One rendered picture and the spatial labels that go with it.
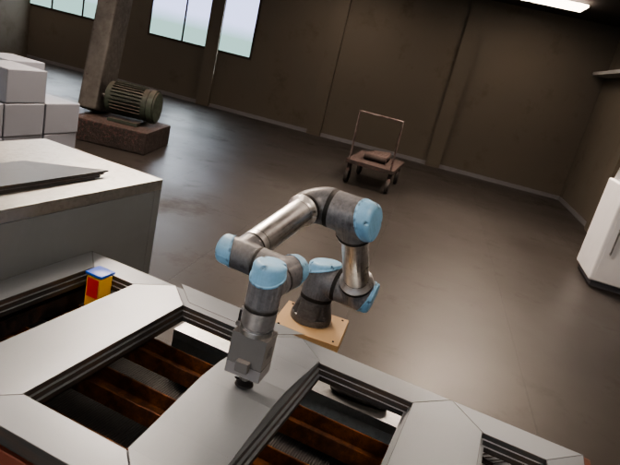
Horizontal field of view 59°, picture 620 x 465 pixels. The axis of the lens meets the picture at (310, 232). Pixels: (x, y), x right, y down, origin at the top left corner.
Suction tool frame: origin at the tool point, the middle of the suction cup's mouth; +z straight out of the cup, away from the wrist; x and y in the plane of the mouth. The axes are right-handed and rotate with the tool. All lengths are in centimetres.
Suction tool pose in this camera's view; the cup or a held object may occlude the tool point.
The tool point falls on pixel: (243, 387)
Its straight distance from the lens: 132.1
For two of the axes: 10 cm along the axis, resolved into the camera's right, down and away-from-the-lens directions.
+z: -2.2, 9.3, 3.0
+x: 3.2, -2.3, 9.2
